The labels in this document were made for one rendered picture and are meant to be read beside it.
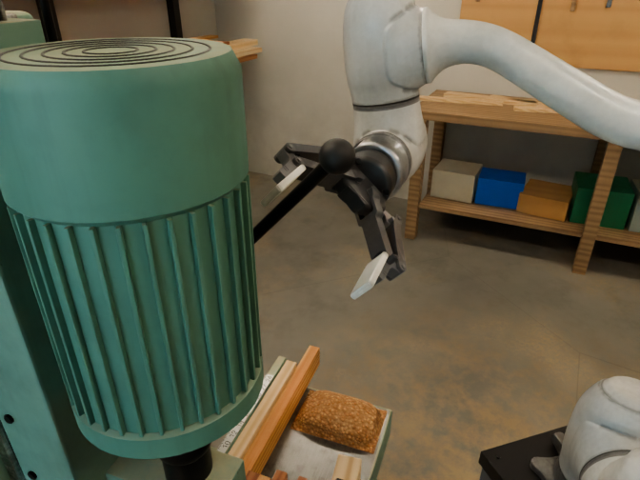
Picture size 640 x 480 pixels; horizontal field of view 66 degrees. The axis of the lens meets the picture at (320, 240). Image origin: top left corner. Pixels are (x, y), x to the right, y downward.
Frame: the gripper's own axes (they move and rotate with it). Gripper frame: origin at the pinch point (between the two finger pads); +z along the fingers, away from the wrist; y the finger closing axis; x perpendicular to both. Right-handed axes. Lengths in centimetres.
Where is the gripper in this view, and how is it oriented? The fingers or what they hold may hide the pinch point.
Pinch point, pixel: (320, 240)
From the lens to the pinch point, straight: 52.1
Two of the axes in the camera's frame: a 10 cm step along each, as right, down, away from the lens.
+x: 6.4, -5.3, -5.6
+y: -6.9, -7.2, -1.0
